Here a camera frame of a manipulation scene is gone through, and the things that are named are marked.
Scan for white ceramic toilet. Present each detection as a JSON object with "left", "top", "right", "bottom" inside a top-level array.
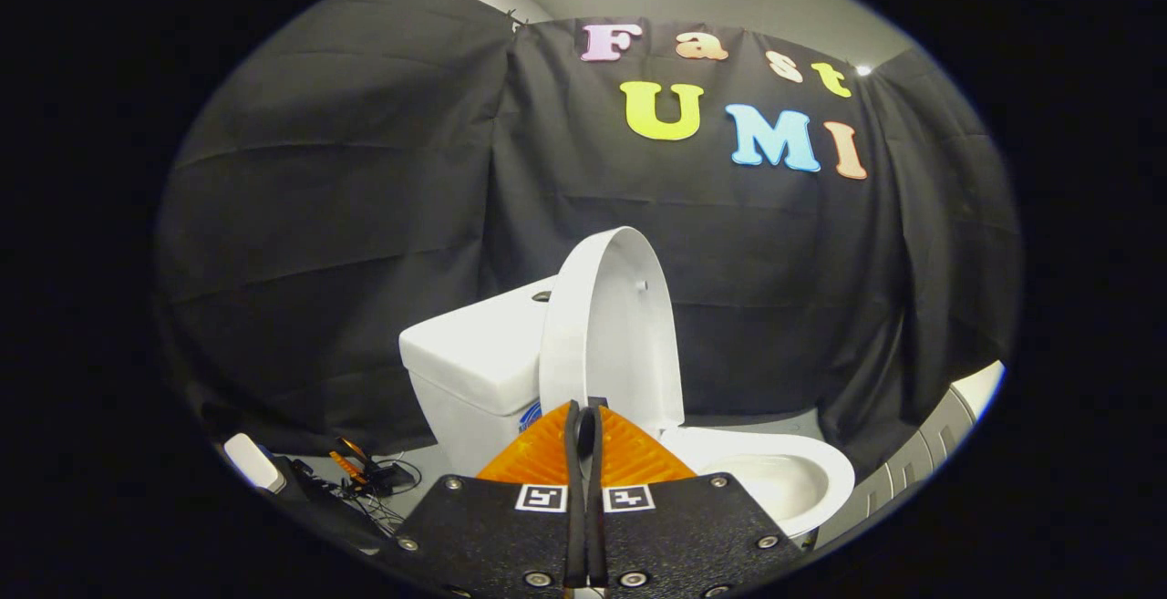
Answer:
[{"left": 398, "top": 275, "right": 857, "bottom": 542}]

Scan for white drawer cabinet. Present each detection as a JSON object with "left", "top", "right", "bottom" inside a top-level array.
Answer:
[{"left": 814, "top": 360, "right": 1007, "bottom": 551}]

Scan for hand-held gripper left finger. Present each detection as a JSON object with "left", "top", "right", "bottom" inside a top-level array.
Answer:
[{"left": 397, "top": 398, "right": 590, "bottom": 596}]

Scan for white toilet lid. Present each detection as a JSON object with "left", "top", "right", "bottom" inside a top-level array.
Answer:
[{"left": 539, "top": 226, "right": 687, "bottom": 437}]

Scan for orange black tool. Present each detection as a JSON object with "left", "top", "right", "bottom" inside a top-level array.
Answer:
[{"left": 328, "top": 437, "right": 377, "bottom": 489}]

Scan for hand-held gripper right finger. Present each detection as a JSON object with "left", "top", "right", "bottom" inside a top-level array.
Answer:
[{"left": 583, "top": 397, "right": 805, "bottom": 596}]

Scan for white handheld device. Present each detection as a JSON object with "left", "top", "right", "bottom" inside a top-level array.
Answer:
[{"left": 223, "top": 433, "right": 287, "bottom": 494}]

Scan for black backdrop cloth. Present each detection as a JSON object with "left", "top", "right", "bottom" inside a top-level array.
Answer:
[{"left": 155, "top": 0, "right": 1020, "bottom": 483}]

